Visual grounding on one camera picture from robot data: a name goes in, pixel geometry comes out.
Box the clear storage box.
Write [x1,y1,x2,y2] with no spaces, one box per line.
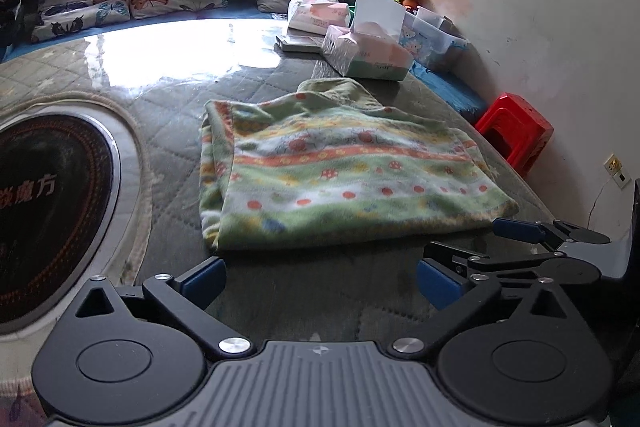
[399,5,469,74]

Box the pink white tissue pack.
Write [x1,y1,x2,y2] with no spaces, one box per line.
[287,0,352,34]

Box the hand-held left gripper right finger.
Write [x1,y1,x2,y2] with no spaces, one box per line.
[389,259,583,354]

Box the wall socket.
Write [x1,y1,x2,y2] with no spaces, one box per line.
[603,153,632,190]

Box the green floral patterned shirt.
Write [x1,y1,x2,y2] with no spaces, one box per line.
[198,77,521,254]

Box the round black induction cooktop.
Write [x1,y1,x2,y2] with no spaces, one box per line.
[0,107,151,338]

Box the tissue pack with white tissue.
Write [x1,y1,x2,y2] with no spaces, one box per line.
[321,0,416,82]

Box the red plastic stool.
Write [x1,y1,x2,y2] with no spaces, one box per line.
[474,92,555,178]

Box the white cable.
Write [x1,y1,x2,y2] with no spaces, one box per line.
[587,179,617,229]

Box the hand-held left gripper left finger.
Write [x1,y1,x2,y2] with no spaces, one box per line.
[75,257,253,356]

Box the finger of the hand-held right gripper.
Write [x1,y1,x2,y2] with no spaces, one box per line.
[492,217,611,253]
[424,241,601,288]

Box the long butterfly print pillow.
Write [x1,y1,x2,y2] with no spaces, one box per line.
[30,0,137,44]

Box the black bag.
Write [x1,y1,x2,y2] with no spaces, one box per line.
[0,0,49,48]

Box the flat white scale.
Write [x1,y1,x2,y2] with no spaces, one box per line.
[274,34,327,54]

